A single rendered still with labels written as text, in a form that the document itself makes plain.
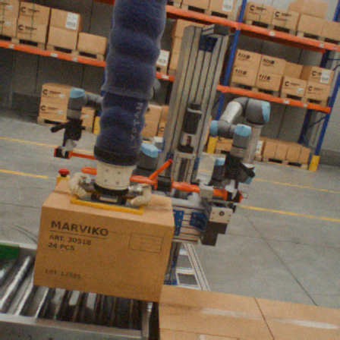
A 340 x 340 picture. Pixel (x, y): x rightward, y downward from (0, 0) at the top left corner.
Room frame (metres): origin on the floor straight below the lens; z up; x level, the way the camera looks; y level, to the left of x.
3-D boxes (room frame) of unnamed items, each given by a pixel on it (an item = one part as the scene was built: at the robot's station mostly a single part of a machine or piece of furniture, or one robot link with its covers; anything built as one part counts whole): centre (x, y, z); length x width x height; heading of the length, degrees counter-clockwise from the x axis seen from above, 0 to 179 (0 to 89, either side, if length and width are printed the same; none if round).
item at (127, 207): (1.73, 0.26, 1.10); 0.34 x 0.10 x 0.05; 96
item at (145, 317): (1.82, 0.00, 0.58); 0.70 x 0.03 x 0.06; 7
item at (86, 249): (1.81, 0.24, 0.87); 0.60 x 0.40 x 0.40; 96
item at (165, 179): (1.85, 0.02, 1.20); 0.10 x 0.08 x 0.06; 6
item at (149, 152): (2.37, 0.16, 1.20); 0.13 x 0.12 x 0.14; 53
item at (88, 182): (1.82, 0.27, 1.14); 0.34 x 0.25 x 0.06; 96
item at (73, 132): (2.05, 0.56, 1.34); 0.09 x 0.08 x 0.12; 96
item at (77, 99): (2.05, 0.56, 1.50); 0.09 x 0.08 x 0.11; 143
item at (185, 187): (1.96, 0.08, 1.20); 0.93 x 0.30 x 0.04; 96
